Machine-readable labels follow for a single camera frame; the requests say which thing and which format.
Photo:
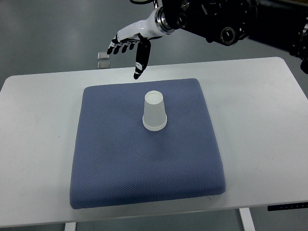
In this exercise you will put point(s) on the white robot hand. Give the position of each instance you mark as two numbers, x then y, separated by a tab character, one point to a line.
155	26

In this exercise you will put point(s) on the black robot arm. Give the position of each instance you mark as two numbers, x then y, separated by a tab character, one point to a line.
282	24

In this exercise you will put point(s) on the upper metal floor plate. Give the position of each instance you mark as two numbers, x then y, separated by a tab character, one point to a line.
103	55

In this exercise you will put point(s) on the metal floor plate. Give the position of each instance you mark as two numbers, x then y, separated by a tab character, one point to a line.
103	55
103	65

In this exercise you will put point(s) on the lower metal floor plate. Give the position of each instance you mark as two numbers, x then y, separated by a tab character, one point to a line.
103	65

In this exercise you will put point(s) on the white paper cup on mat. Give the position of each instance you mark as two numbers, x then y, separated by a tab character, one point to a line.
157	128

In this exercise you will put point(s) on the blue textured cushion mat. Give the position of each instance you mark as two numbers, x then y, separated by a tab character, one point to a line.
117	161

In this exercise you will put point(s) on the left white table leg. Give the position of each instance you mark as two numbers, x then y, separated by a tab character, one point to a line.
70	226

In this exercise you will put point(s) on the white table leg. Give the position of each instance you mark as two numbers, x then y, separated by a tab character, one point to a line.
246	219
70	226

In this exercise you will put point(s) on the right white table leg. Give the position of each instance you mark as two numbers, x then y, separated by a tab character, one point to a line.
246	219

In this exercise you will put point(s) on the black desk control panel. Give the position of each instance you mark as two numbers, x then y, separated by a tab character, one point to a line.
287	206

